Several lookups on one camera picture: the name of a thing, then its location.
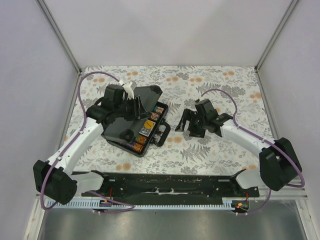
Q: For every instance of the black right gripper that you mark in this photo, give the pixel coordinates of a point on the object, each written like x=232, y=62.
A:
x=188, y=115

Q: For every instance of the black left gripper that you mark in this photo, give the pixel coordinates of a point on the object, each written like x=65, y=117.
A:
x=138, y=110

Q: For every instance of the yellow big blind button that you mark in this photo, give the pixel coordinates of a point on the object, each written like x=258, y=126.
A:
x=149, y=124

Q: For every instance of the blue playing card deck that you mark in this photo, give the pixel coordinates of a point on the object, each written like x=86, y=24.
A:
x=146, y=132

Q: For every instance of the black poker set case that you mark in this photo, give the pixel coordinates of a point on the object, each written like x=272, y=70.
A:
x=118, y=130

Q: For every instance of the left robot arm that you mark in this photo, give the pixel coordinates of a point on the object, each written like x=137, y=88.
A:
x=53, y=177

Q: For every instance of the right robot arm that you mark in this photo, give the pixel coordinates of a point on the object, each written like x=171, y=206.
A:
x=278, y=162

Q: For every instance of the bottom poker chip row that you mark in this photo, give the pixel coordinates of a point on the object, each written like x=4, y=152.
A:
x=134, y=146

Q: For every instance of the floral patterned table mat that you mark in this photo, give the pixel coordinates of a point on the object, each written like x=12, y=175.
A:
x=231, y=89

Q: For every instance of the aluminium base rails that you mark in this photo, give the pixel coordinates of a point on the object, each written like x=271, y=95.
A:
x=89, y=192

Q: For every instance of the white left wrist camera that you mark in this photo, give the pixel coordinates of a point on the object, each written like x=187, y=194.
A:
x=129, y=88

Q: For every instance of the white slotted cable duct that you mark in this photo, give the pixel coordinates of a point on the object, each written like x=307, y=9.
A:
x=100, y=204

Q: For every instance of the aluminium right frame post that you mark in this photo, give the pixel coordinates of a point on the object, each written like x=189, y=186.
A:
x=276, y=34

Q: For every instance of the aluminium frame post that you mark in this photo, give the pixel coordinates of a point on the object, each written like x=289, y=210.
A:
x=276, y=34
x=59, y=35

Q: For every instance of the aluminium left frame post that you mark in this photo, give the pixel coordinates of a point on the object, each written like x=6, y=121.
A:
x=59, y=35

